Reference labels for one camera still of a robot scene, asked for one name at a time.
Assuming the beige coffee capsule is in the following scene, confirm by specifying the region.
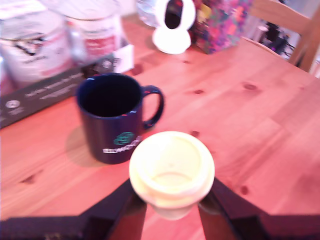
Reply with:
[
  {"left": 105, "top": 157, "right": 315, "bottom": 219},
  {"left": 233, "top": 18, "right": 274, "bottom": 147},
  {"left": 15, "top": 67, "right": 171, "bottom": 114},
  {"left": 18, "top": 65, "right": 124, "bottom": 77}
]
[{"left": 128, "top": 130, "right": 216, "bottom": 221}]

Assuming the dark blue Elwood mug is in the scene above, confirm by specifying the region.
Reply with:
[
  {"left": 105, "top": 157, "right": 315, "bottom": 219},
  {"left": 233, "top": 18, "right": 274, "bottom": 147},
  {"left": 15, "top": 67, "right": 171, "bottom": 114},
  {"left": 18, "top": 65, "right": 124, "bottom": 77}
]
[{"left": 75, "top": 72, "right": 166, "bottom": 166}]

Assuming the grey cardboard jar tray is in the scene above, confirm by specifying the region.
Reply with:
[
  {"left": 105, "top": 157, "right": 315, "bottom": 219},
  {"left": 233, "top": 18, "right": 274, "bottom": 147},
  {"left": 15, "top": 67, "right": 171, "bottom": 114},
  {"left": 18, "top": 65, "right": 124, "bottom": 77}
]
[{"left": 0, "top": 44, "right": 136, "bottom": 130}]

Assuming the glass jar with red label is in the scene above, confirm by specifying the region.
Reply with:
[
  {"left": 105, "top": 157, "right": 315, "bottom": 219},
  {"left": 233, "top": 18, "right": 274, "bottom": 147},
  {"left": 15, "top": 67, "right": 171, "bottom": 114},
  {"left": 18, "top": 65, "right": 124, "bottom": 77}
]
[{"left": 62, "top": 0, "right": 124, "bottom": 65}]

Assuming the glass jar with black scribble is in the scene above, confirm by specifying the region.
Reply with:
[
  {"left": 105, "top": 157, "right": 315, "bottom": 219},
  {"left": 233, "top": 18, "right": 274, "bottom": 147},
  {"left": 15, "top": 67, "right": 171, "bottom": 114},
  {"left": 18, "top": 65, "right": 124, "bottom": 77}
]
[{"left": 0, "top": 13, "right": 74, "bottom": 85}]

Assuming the floral tissue box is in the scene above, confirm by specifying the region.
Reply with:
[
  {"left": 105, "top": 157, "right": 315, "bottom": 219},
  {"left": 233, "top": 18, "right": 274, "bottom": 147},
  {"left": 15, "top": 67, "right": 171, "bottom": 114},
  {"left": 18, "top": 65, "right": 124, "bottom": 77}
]
[{"left": 191, "top": 0, "right": 254, "bottom": 55}]

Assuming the wooden chair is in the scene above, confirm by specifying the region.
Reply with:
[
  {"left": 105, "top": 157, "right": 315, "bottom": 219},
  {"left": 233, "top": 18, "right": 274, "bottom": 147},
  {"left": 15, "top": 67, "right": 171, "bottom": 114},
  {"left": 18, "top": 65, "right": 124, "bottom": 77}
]
[{"left": 240, "top": 0, "right": 320, "bottom": 79}]

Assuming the large clear water bottle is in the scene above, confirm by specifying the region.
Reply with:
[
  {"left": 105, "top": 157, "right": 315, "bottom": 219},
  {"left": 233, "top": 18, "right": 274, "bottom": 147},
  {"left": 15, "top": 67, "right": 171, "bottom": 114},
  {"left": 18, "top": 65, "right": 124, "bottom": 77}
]
[{"left": 136, "top": 0, "right": 161, "bottom": 28}]

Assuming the small white round camera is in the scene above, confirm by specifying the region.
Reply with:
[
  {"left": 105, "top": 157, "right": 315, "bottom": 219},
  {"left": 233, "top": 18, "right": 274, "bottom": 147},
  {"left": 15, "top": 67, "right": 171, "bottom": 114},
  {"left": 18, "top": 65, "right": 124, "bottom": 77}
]
[{"left": 151, "top": 0, "right": 197, "bottom": 56}]

